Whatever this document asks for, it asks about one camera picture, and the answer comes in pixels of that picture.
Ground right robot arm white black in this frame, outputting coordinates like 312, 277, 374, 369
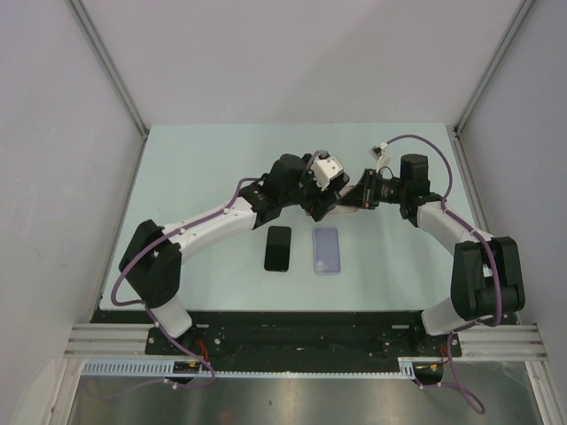
341, 154, 526, 355

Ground front aluminium rail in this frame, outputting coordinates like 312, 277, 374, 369
65, 323, 548, 361

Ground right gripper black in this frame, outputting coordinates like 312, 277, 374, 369
337, 168, 408, 210

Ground aluminium frame post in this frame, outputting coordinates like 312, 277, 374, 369
453, 0, 540, 138
66, 0, 150, 141

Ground left aluminium frame post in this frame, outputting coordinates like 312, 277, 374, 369
66, 0, 150, 141

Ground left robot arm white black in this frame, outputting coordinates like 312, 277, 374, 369
117, 151, 349, 354

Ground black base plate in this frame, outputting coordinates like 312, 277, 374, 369
90, 309, 484, 373

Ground right side aluminium rail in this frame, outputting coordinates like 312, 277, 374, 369
447, 125, 566, 424

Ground grey slotted cable duct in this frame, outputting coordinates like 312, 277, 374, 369
82, 356, 447, 380

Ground right aluminium frame post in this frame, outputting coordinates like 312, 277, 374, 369
453, 0, 540, 138

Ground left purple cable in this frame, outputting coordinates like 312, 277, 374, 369
83, 150, 320, 402

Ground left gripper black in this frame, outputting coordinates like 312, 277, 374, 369
280, 155, 340, 221

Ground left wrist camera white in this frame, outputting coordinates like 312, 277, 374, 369
307, 151, 344, 190

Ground aluminium rail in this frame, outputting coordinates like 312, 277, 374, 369
65, 323, 548, 361
447, 125, 566, 424

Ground lilac silicone phone case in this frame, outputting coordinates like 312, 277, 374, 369
313, 228, 341, 275

